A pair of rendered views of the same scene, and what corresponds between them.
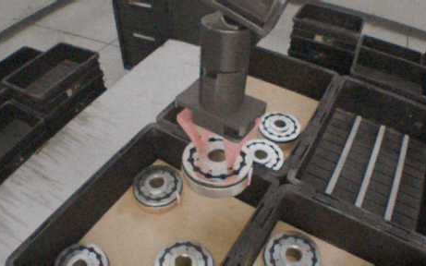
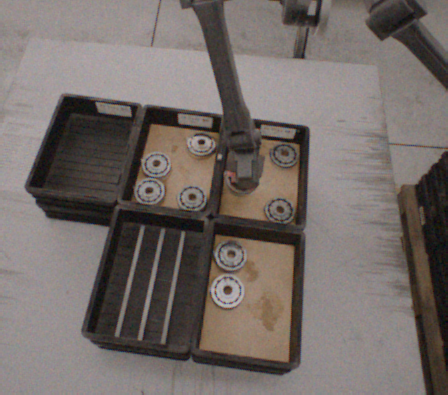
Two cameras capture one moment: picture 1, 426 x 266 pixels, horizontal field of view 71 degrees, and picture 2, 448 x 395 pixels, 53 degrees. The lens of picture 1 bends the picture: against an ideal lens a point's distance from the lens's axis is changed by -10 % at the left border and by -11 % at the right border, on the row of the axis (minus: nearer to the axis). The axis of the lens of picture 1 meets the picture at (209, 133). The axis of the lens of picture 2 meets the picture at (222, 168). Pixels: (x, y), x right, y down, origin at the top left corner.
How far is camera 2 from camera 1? 1.24 m
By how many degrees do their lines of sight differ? 72
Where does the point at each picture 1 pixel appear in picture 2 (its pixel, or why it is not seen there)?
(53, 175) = (370, 227)
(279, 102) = (237, 335)
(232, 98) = not seen: hidden behind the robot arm
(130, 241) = (274, 182)
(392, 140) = (130, 328)
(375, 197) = (146, 262)
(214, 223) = (238, 208)
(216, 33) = not seen: hidden behind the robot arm
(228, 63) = not seen: hidden behind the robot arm
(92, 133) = (378, 276)
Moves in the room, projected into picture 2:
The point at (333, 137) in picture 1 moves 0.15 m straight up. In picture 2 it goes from (183, 310) to (182, 298)
